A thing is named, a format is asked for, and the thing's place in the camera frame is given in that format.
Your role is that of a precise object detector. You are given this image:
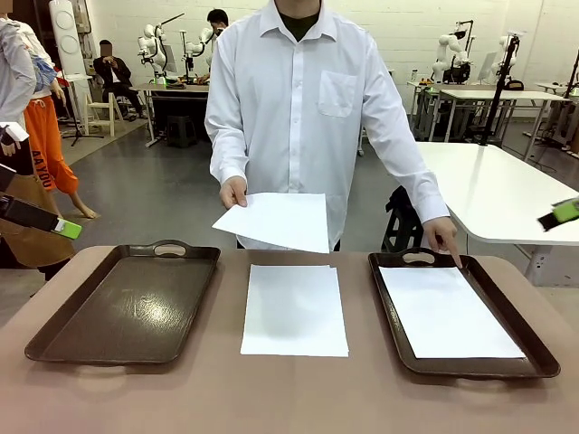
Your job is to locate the white A4 paper sheet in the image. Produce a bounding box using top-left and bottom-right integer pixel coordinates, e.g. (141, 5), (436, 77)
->
(377, 265), (528, 361)
(239, 264), (351, 359)
(211, 192), (330, 254)

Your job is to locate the person's left forearm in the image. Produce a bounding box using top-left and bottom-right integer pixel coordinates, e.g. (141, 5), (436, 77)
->
(384, 130), (451, 225)

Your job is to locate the person's right forearm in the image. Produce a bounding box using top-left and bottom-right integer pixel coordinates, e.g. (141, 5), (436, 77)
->
(208, 121), (251, 184)

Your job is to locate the person's left hand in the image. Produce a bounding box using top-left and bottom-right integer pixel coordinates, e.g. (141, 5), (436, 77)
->
(422, 215), (463, 271)

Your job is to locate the person's right hand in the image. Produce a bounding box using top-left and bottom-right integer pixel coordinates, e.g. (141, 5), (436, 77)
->
(219, 175), (249, 209)

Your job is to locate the white rounded table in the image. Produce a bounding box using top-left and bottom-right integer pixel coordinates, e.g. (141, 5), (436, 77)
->
(413, 142), (579, 287)

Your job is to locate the mannequin in orange trousers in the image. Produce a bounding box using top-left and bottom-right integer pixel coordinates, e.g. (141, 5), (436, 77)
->
(13, 17), (99, 221)

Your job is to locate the small white box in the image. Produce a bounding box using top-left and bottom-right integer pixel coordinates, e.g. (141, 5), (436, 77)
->
(3, 122), (29, 146)

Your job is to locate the thin black floor stand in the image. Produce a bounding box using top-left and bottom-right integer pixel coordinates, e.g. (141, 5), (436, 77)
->
(61, 76), (105, 146)

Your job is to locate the white folding chair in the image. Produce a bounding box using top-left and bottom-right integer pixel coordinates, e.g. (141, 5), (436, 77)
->
(85, 88), (128, 137)

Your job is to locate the brown plastic serving tray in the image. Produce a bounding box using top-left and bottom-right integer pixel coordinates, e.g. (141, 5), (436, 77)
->
(24, 239), (222, 366)
(367, 247), (562, 380)

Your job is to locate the long white table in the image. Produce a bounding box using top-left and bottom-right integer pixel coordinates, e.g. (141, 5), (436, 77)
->
(441, 88), (569, 142)

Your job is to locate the black step stool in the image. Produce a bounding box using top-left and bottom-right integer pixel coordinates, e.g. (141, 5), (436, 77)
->
(382, 210), (426, 253)

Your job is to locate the mannequin in brown skirt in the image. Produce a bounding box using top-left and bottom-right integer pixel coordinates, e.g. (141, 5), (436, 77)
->
(0, 15), (77, 284)

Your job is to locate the white upright panel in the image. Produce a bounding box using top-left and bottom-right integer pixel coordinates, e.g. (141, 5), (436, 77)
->
(479, 51), (498, 86)

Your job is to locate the seated person in black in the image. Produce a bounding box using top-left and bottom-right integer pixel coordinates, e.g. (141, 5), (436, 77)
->
(92, 39), (147, 122)

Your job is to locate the black plastic stool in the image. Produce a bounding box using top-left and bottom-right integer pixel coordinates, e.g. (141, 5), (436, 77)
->
(166, 115), (199, 148)

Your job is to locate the white tower air conditioner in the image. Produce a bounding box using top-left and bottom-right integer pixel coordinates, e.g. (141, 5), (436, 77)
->
(48, 0), (88, 78)

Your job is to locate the brown background work table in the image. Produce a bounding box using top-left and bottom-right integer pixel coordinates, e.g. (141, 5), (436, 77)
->
(144, 80), (212, 149)

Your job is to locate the standing background person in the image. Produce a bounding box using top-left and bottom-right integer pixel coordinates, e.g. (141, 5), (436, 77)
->
(206, 8), (230, 40)

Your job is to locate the person in white shirt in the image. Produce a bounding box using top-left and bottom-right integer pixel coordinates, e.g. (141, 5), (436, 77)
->
(204, 0), (458, 252)

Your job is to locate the black camera tripod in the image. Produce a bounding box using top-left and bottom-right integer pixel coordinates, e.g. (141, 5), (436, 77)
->
(478, 35), (521, 146)

